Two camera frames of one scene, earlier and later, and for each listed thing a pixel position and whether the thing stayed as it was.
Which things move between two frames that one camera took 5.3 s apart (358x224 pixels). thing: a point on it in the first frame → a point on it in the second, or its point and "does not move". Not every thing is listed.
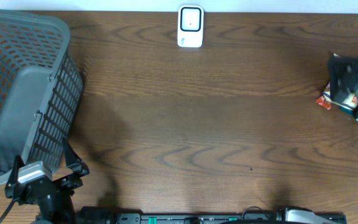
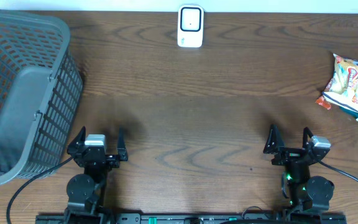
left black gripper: [76, 165] → [113, 160]
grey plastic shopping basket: [31, 86] does not move
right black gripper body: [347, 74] → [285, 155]
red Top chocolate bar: [322, 101] does not move
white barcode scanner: [190, 26] does not move
